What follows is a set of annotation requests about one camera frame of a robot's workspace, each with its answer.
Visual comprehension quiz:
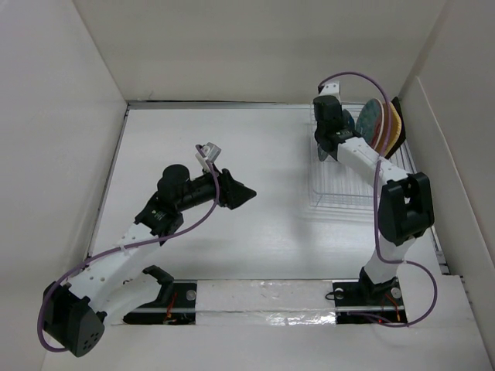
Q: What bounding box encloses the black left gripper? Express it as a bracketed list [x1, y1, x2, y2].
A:
[176, 162, 254, 213]

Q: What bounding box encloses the teal round glass plate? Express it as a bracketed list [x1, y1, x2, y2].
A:
[316, 110, 357, 162]

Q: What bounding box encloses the red teal floral plate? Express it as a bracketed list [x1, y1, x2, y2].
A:
[355, 98, 384, 150]

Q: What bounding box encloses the orange woven square plate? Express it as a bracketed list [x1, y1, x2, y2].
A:
[374, 102, 392, 157]

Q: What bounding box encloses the black yellow square plate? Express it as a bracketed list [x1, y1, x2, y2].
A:
[385, 97, 406, 159]

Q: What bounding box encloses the dark blue leaf plate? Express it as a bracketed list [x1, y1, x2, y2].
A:
[348, 114, 360, 135]

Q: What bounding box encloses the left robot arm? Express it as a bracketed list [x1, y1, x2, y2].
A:
[37, 163, 257, 357]

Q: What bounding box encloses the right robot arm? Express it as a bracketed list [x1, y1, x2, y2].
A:
[312, 95, 435, 304]

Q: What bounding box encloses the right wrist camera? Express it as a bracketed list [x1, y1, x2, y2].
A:
[318, 80, 341, 102]

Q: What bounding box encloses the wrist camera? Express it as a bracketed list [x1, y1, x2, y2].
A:
[318, 80, 341, 102]
[196, 142, 221, 164]

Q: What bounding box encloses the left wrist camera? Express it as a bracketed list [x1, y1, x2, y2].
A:
[196, 142, 221, 164]

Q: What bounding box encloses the white wire dish rack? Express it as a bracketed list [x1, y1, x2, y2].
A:
[308, 99, 407, 212]

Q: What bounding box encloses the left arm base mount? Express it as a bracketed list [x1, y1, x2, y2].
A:
[123, 281, 197, 325]

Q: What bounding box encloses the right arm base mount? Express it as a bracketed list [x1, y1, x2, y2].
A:
[325, 280, 408, 325]

